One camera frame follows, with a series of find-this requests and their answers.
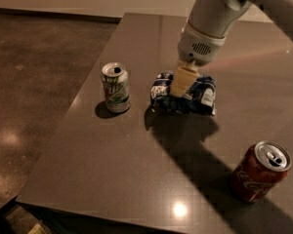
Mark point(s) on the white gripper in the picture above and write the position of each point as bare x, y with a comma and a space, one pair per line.
198, 47

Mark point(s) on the blue chip bag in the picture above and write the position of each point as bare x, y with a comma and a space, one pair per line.
198, 99

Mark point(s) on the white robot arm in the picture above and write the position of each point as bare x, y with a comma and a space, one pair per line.
207, 28

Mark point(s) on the green white 7up can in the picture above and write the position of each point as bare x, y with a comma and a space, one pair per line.
115, 80

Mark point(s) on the red coca-cola can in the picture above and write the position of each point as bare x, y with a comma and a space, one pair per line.
264, 165

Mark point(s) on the yellow object under table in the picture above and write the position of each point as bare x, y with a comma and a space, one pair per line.
36, 229

